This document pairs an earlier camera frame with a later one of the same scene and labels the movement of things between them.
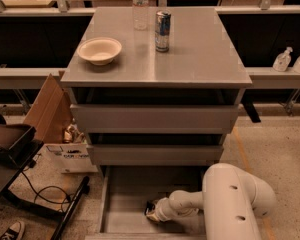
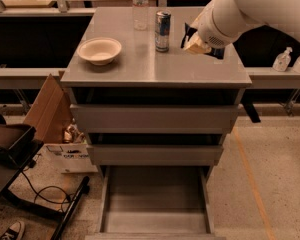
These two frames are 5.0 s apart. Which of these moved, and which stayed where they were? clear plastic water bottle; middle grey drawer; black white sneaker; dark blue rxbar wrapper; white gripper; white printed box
Moved: dark blue rxbar wrapper; white gripper
Stayed: middle grey drawer; white printed box; clear plastic water bottle; black white sneaker
